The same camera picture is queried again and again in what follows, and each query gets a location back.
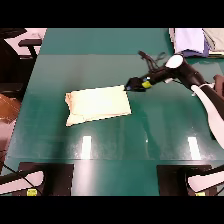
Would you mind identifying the beige garment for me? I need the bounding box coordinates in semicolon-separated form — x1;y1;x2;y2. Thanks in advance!
202;27;224;58

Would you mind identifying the cream T-shirt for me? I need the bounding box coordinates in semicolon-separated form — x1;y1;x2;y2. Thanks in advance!
64;84;133;127

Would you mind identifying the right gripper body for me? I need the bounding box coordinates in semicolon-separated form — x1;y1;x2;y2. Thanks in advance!
124;76;152;92

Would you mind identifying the black cable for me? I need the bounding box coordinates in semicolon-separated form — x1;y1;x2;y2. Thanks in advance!
153;51;168;65

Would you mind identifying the brown garment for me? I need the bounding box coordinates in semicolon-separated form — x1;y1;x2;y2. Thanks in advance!
212;74;224;98

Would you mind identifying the lavender garment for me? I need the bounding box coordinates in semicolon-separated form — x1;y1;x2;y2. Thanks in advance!
172;27;211;59

